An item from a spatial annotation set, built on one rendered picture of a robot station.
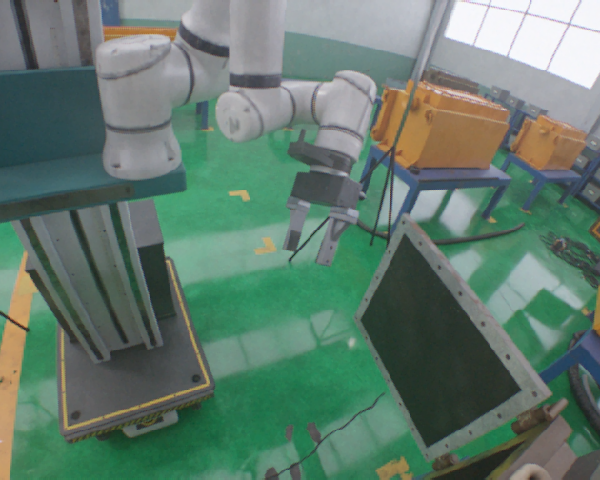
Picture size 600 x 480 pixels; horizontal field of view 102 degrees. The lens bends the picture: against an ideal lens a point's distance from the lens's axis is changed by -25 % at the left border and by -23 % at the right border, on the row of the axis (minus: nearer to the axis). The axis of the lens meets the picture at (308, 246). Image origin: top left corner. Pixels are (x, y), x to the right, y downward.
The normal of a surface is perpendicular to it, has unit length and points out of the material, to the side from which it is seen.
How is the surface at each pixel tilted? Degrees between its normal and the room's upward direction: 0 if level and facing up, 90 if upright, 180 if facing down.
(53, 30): 90
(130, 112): 90
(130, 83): 90
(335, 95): 57
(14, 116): 90
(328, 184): 65
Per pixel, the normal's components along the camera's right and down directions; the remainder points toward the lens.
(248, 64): -0.10, 0.60
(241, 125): -0.38, 0.59
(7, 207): 0.48, 0.64
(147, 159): 0.54, 0.32
